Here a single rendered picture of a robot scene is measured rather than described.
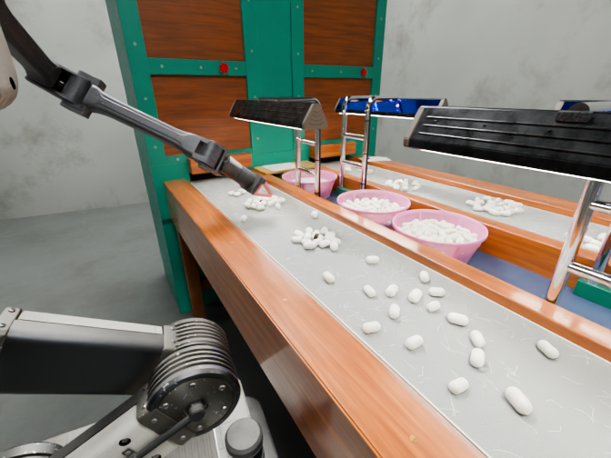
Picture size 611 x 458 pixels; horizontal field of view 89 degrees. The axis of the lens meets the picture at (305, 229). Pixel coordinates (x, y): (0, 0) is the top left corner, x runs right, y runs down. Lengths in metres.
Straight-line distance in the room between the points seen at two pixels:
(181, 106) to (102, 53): 2.34
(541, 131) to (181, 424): 0.62
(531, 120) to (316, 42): 1.47
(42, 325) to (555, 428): 0.66
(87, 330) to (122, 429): 0.14
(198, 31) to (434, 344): 1.47
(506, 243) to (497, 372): 0.55
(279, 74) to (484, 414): 1.59
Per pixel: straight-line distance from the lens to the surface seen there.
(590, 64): 2.59
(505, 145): 0.53
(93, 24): 3.90
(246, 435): 0.70
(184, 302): 1.91
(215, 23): 1.66
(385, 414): 0.47
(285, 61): 1.77
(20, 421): 1.76
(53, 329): 0.52
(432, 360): 0.58
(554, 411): 0.59
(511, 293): 0.76
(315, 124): 0.92
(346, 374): 0.50
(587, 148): 0.50
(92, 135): 3.91
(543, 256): 1.05
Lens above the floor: 1.14
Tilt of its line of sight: 24 degrees down
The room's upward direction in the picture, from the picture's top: straight up
